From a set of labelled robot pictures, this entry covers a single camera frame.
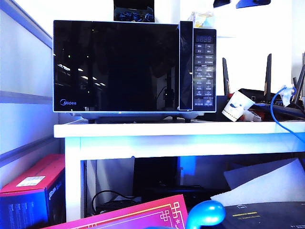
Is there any black glass microwave door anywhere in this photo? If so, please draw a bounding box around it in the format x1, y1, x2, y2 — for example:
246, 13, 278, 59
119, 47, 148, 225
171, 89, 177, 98
52, 20, 194, 113

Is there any silver black microwave oven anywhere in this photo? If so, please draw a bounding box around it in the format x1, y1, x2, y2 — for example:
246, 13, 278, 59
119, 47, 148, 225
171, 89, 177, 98
69, 20, 218, 124

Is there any pink box gold pattern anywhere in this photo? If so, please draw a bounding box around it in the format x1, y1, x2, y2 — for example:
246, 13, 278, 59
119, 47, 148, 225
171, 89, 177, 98
40, 194, 189, 229

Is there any red blue product box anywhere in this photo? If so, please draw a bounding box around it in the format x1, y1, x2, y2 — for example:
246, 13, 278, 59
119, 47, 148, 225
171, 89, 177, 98
0, 154, 67, 229

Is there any black box yellow label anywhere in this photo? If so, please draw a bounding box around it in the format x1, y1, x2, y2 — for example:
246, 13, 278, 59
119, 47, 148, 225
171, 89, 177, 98
214, 201, 305, 229

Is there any white table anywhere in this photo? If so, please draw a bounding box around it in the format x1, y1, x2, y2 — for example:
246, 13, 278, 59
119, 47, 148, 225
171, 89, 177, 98
53, 120, 305, 222

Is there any black computer case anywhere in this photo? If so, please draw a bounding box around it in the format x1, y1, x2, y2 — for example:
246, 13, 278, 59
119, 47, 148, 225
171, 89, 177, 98
132, 156, 182, 192

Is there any white blue paper cup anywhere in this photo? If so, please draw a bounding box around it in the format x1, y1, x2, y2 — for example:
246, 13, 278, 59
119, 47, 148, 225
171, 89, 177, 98
221, 90, 256, 123

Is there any white red plastic connector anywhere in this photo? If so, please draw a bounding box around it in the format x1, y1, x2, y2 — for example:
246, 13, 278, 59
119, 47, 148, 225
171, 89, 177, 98
240, 108, 263, 123

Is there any black router with antennas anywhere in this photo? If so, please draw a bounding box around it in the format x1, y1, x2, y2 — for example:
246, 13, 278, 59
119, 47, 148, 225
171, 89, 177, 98
222, 52, 305, 120

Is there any glossy blue rounded object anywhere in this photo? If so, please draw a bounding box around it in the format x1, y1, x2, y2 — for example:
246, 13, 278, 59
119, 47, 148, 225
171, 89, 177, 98
185, 200, 227, 229

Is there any white foam sheet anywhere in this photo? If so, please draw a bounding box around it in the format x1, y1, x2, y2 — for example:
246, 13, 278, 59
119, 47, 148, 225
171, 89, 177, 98
211, 157, 305, 208

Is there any black power cable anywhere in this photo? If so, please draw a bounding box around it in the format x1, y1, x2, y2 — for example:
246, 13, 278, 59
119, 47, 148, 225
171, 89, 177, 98
91, 189, 142, 215

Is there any blue network cable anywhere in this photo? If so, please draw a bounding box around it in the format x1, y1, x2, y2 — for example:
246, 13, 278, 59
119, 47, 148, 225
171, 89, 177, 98
270, 85, 305, 144

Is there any white crumpled cable tag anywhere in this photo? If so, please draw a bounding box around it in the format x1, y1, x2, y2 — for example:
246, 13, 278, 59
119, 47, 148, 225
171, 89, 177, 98
280, 84, 298, 107

